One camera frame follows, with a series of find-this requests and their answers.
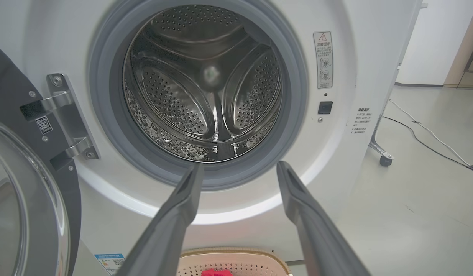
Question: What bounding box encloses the white warning sticker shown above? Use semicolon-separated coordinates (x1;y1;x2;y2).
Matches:
313;31;334;90

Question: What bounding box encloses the cream perforated laundry basket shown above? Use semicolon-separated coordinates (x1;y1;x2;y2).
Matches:
177;247;292;276

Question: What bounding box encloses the metal door hinge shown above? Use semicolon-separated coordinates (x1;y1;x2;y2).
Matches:
20;72;100;171

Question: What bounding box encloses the blue energy label sticker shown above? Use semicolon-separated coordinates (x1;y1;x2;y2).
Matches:
93;253;126;276

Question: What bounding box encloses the black round glass washer door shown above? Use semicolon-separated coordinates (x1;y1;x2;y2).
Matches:
0;40;82;276

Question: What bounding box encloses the metal cart leg with caster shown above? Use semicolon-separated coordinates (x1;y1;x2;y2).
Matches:
368;114;395;167

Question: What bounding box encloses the stainless steel washing machine drum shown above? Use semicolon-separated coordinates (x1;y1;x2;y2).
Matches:
122;4;283;164

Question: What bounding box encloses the black floor cable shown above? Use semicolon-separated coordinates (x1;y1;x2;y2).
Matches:
382;116;473;173

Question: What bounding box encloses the white front-load washing machine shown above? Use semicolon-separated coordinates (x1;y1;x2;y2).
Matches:
0;0;429;276

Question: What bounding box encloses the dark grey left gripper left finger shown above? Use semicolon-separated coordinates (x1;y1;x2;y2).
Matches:
116;163;205;276

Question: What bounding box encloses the white floor cable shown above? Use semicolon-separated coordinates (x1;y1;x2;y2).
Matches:
388;99;473;168

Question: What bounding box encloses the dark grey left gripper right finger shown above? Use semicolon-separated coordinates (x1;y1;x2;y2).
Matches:
276;161;371;276

